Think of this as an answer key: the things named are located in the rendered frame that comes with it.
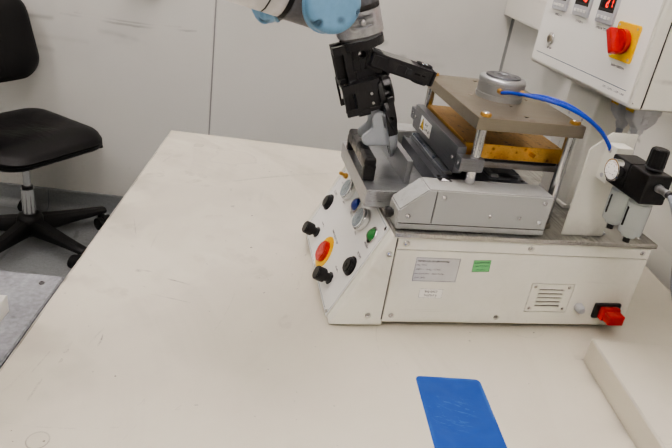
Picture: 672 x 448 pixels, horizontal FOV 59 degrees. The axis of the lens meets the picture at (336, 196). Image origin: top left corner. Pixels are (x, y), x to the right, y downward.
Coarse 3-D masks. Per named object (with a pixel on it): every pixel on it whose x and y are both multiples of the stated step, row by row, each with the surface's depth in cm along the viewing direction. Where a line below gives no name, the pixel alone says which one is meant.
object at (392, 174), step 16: (400, 144) 103; (352, 160) 104; (384, 160) 106; (400, 160) 100; (352, 176) 103; (384, 176) 99; (400, 176) 99; (416, 176) 101; (368, 192) 93; (384, 192) 94
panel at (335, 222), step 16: (336, 192) 118; (320, 208) 122; (336, 208) 114; (368, 208) 102; (320, 224) 118; (336, 224) 111; (368, 224) 99; (384, 224) 94; (320, 240) 114; (336, 240) 107; (352, 240) 102; (336, 256) 104; (352, 256) 98; (368, 256) 94; (336, 272) 101; (352, 272) 96; (320, 288) 104; (336, 288) 99
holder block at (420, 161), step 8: (408, 136) 112; (408, 144) 109; (408, 152) 109; (416, 152) 105; (416, 160) 105; (424, 160) 102; (416, 168) 104; (424, 168) 100; (432, 168) 99; (424, 176) 100; (432, 176) 96; (440, 176) 96; (448, 176) 96; (480, 176) 98; (520, 176) 101
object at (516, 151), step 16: (432, 112) 109; (448, 112) 108; (448, 128) 101; (464, 128) 100; (464, 144) 94; (496, 144) 94; (512, 144) 95; (528, 144) 97; (544, 144) 98; (496, 160) 96; (512, 160) 96; (528, 160) 96; (544, 160) 97
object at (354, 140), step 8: (352, 128) 108; (352, 136) 105; (352, 144) 104; (360, 144) 100; (360, 152) 98; (368, 152) 97; (360, 160) 98; (368, 160) 95; (376, 160) 96; (368, 168) 95; (368, 176) 96
